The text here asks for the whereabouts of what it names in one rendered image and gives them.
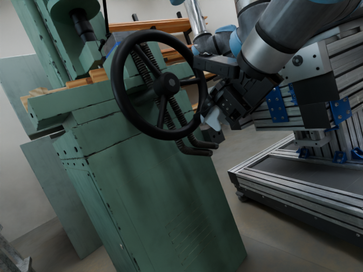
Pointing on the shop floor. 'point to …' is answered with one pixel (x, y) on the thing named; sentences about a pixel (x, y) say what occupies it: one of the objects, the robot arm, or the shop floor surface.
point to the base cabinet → (158, 206)
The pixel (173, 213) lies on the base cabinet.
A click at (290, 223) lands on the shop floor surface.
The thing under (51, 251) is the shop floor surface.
